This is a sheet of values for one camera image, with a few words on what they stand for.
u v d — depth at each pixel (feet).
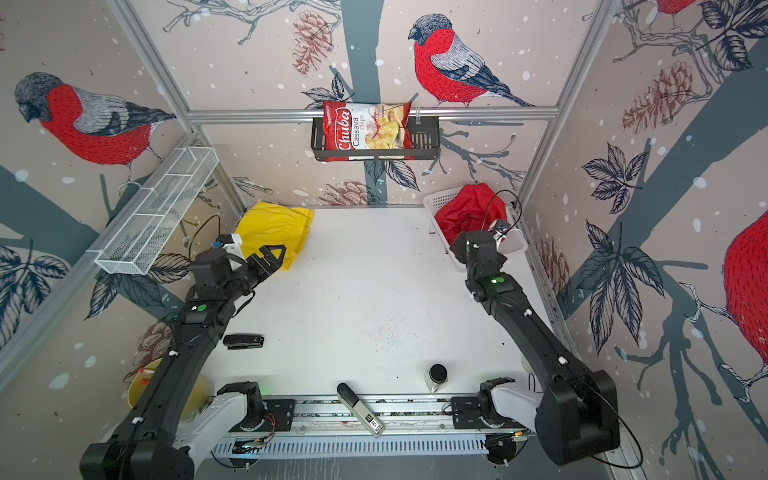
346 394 2.39
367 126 2.87
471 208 3.33
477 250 1.95
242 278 2.12
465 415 2.39
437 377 2.32
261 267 2.24
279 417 2.40
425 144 3.11
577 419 1.27
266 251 2.29
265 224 3.64
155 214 2.54
